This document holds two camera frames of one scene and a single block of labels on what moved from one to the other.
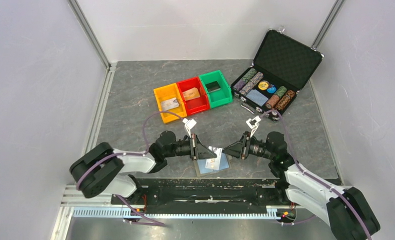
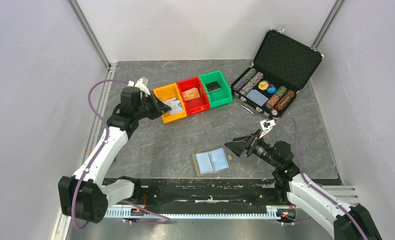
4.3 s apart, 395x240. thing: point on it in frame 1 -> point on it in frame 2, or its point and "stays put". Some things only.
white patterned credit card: (214, 163) -> (175, 104)
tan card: (191, 93) stays put
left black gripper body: (185, 147) -> (146, 109)
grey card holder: (223, 164) stays put
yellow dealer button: (263, 85) stays put
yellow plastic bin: (170, 103) stays put
